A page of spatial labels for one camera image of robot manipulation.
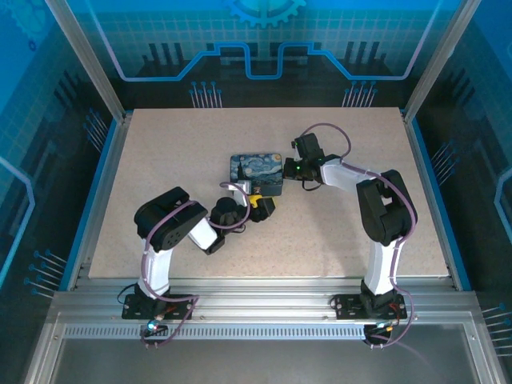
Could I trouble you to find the aluminium side rail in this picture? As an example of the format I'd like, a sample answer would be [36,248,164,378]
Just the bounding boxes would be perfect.
[401,110,461,291]
[66,111,133,291]

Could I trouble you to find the controller board with leds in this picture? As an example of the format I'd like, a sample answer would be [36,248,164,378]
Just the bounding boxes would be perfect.
[139,318,169,335]
[366,319,401,335]

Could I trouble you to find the right aluminium frame post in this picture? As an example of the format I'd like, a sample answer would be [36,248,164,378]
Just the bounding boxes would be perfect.
[402,0,482,123]

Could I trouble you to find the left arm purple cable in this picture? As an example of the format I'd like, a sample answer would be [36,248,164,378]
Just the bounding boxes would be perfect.
[115,182,252,349]

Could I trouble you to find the aluminium mounting rail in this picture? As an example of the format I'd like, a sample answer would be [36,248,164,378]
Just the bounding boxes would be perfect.
[47,275,479,323]

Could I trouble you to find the left aluminium side rail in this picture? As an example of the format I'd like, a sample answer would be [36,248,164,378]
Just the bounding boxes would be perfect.
[66,111,133,291]

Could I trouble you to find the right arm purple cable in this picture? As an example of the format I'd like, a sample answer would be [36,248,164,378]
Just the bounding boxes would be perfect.
[295,122,419,349]

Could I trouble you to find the grey metal base panel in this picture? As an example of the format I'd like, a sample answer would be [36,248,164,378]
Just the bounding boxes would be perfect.
[51,338,481,384]

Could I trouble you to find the right controller board with LEDs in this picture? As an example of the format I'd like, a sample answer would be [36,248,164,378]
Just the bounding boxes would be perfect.
[366,319,401,335]

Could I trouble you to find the left aluminium frame post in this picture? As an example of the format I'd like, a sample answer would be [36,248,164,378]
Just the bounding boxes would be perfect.
[44,0,128,123]

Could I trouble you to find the right aluminium side rail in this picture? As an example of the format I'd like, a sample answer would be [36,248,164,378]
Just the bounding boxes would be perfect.
[401,110,461,291]

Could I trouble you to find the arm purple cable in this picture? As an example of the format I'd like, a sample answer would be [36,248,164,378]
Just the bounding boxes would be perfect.
[115,182,252,349]
[295,122,419,349]

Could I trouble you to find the starry night painted tin box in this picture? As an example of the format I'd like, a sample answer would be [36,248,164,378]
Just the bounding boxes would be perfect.
[229,151,286,198]

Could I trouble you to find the left controller board with LEDs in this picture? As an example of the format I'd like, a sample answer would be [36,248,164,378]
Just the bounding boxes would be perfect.
[139,318,169,335]

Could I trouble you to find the aluminium frame post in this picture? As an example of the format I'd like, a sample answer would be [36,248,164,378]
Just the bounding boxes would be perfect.
[402,0,482,123]
[44,0,128,123]

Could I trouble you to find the slotted grey cable duct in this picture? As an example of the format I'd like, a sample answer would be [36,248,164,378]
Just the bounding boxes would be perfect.
[63,324,371,342]

